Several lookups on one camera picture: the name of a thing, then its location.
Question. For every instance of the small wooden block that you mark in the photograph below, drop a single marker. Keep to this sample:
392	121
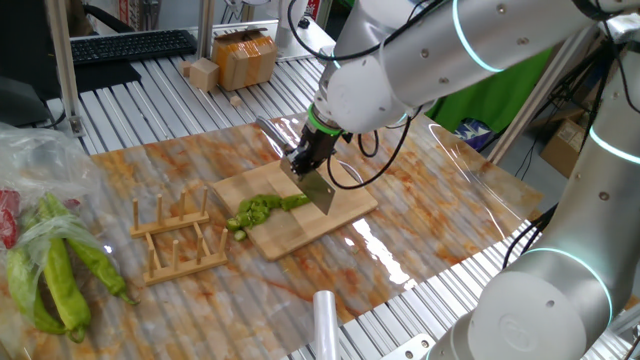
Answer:
185	68

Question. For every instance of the white plastic film roll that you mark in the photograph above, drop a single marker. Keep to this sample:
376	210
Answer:
326	325

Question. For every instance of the clear plastic bag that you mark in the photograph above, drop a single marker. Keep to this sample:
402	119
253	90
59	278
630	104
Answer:
45	160

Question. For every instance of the wooden cutting board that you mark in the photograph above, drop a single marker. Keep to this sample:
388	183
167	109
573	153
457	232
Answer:
345	210

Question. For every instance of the blue white patterned bag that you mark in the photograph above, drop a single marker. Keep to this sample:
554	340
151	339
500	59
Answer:
470	132

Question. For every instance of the cut green chili pepper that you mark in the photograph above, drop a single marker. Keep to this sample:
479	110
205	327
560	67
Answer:
295	201

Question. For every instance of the dark grey rounded object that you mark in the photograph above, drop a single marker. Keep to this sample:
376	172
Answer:
22	102

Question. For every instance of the taped cardboard box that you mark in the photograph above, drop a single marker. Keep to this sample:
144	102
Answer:
245	60

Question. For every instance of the black flat pad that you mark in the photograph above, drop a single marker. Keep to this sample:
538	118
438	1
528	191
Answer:
107	75

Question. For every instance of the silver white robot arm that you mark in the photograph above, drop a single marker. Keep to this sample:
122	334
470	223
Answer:
475	45

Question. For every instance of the grey tripod mounted device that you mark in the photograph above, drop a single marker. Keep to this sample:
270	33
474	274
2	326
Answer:
625	30

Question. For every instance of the cut chili end chunk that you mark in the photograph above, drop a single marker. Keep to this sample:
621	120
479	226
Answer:
260	214

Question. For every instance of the tiny wooden block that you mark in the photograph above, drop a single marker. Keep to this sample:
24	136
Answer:
236	101

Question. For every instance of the large wooden cube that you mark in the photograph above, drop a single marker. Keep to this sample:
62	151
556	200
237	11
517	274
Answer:
204	75

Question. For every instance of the steel cleaver knife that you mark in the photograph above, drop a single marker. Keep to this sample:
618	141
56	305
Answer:
317	192

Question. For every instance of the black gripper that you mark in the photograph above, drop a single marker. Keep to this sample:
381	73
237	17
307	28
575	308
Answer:
316	150

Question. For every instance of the white flat panel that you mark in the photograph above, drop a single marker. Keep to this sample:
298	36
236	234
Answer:
312	40

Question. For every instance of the green cloth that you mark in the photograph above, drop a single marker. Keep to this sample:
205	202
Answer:
490	100

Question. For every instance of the red vegetable in bag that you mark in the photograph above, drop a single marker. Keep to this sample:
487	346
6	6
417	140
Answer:
7	225
71	203

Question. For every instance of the marble pattern plastic mat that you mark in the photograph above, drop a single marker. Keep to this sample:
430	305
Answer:
425	165

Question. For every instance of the black round knob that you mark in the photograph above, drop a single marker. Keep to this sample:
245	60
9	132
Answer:
304	23

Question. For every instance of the whole green chili pepper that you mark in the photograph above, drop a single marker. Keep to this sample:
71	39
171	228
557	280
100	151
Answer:
62	285
20	290
100	265

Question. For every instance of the white plastic container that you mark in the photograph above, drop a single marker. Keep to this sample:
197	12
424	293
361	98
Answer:
285	15

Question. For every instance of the aluminium frame post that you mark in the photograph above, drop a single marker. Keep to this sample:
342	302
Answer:
205	30
537	97
62	60

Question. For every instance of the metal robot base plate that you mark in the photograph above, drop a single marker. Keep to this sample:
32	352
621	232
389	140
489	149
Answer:
407	350

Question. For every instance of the wooden peg rack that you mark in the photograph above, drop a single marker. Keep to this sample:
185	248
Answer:
170	224

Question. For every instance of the black computer monitor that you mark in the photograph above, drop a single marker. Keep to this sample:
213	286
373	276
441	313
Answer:
25	40

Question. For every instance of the black tripod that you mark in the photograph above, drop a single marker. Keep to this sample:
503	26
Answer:
567	90

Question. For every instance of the open cardboard box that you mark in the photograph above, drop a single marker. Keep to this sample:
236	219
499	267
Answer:
560	145

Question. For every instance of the black computer keyboard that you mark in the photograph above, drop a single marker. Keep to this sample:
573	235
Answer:
130	46

